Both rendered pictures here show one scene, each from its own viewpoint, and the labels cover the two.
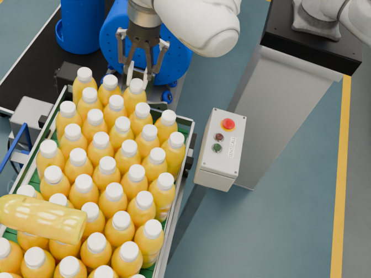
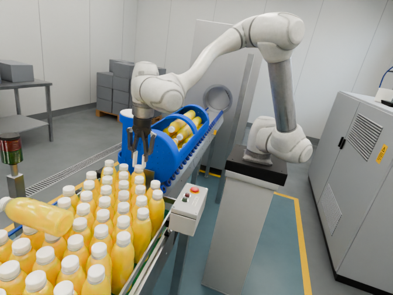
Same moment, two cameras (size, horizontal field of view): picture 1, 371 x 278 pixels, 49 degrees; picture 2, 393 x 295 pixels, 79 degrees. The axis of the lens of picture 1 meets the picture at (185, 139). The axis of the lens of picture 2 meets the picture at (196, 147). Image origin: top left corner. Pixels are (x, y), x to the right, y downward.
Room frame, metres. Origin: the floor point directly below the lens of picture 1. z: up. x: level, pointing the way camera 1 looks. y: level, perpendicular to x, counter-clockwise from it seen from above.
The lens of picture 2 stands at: (-0.12, -0.30, 1.63)
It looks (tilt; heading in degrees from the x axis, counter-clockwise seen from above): 22 degrees down; 15
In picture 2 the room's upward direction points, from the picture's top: 10 degrees clockwise
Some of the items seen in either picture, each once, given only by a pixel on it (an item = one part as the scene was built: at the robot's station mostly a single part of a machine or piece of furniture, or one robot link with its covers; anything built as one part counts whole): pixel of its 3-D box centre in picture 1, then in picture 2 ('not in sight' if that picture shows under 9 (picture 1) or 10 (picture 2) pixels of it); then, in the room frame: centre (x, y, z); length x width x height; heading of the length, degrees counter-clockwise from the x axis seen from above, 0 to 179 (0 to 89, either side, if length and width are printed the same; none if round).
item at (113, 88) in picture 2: not in sight; (131, 92); (4.47, 2.60, 0.59); 1.20 x 0.80 x 1.19; 90
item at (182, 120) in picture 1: (130, 105); (137, 191); (0.76, 0.20, 0.96); 0.40 x 0.01 x 0.03; 94
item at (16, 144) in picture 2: not in sight; (10, 143); (0.43, 0.53, 1.23); 0.06 x 0.06 x 0.04
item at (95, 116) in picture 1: (95, 117); (107, 180); (0.59, 0.24, 1.10); 0.04 x 0.04 x 0.02
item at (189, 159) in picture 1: (186, 166); (168, 226); (0.64, -0.03, 0.94); 0.03 x 0.02 x 0.08; 4
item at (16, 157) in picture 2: not in sight; (11, 154); (0.43, 0.53, 1.18); 0.06 x 0.06 x 0.05
